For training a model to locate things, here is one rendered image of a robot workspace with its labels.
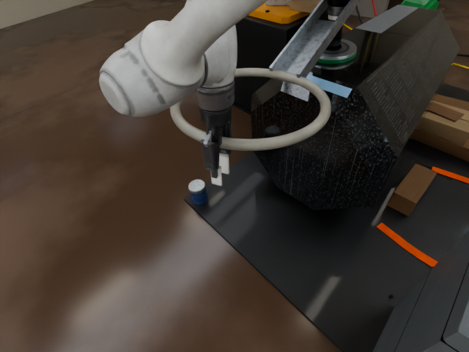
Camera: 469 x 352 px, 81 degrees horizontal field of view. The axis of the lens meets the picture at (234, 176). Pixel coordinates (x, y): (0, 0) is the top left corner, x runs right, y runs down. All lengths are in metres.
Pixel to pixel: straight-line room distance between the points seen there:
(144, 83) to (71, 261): 1.52
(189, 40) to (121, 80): 0.11
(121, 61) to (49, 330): 1.46
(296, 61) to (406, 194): 1.00
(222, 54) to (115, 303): 1.33
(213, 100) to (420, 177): 1.50
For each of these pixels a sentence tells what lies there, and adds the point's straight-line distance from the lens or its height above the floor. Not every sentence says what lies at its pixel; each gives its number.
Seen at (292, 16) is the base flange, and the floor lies 0.77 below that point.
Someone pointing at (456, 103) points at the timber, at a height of 0.09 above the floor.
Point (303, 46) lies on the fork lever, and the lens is 1.21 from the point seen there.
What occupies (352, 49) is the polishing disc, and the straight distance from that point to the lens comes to 1.43.
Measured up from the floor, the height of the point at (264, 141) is 0.93.
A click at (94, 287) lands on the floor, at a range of 1.70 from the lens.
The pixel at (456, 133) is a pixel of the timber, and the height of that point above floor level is 0.17.
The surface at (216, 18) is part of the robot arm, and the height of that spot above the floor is 1.26.
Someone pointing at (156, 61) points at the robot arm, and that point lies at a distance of 0.43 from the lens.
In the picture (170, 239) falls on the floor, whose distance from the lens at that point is 1.67.
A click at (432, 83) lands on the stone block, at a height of 0.64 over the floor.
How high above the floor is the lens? 1.37
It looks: 46 degrees down
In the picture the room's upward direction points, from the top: 7 degrees counter-clockwise
